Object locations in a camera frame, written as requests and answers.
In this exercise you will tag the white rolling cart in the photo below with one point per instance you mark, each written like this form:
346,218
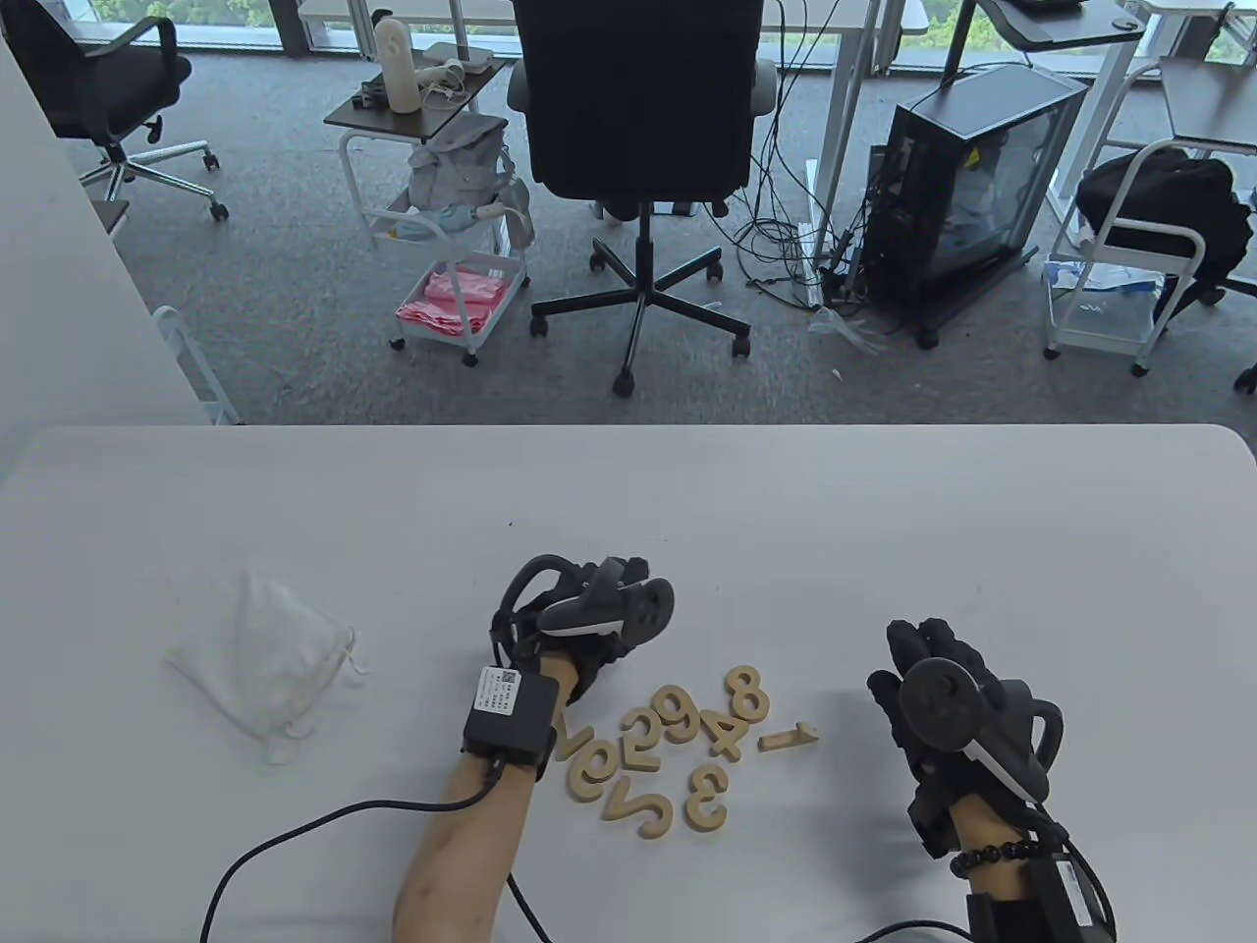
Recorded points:
1100,314

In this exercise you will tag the grey backpack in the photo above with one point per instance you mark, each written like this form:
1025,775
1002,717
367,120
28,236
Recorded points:
457,162

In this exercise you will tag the small black gadget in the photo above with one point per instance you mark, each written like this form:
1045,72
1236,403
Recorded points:
371,95

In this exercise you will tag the clear plastic wrapper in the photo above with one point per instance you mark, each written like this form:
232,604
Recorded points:
849,332

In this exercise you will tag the person's right hand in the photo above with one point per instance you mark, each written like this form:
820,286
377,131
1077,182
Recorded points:
933,638

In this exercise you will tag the black computer tower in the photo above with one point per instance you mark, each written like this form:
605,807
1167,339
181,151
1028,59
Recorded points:
972,187

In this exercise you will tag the person's left hand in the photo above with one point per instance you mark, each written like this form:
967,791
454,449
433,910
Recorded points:
594,668

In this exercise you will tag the white metal rack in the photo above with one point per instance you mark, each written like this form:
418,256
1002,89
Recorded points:
191,359

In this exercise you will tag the straight wooden number block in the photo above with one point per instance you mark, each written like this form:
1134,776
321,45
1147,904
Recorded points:
786,737

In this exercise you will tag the black wrist sensor box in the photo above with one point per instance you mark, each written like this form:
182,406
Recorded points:
1075,899
511,717

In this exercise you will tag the white handheld device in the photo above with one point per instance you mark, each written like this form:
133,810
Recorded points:
447,74

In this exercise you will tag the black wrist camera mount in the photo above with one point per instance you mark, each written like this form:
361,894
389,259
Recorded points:
931,825

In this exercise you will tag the light blue pouch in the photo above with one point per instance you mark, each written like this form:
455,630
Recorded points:
432,224

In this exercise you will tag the black high-back office chair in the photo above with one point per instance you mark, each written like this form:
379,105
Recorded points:
638,98

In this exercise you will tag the pink folded cloths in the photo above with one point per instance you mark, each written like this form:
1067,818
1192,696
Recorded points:
452,300

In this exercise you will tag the dark-topped white-frame desk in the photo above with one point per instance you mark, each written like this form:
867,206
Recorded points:
1208,98

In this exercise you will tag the grey handheld tracking controller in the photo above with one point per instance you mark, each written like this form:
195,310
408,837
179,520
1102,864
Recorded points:
619,609
943,702

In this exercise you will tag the flat white box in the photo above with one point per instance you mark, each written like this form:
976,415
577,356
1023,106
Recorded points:
466,54

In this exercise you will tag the person's right forearm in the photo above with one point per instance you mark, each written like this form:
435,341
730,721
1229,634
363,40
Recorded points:
982,825

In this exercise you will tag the person's left forearm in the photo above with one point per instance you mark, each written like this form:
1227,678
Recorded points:
462,845

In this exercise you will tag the black standing desk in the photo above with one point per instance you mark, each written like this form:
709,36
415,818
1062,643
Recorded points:
1070,22

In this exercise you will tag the black chrome-base office chair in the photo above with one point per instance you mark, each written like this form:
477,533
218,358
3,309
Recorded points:
108,88

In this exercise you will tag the cream cylindrical device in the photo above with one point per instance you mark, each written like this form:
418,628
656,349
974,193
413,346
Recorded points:
398,64

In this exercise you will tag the pile of wooden number blocks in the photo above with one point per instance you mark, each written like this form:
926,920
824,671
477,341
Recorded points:
589,776

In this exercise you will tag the black bag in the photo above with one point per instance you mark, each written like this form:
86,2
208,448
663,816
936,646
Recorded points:
1159,196

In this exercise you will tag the white cart with dark top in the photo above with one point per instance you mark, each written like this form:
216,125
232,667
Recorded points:
412,120

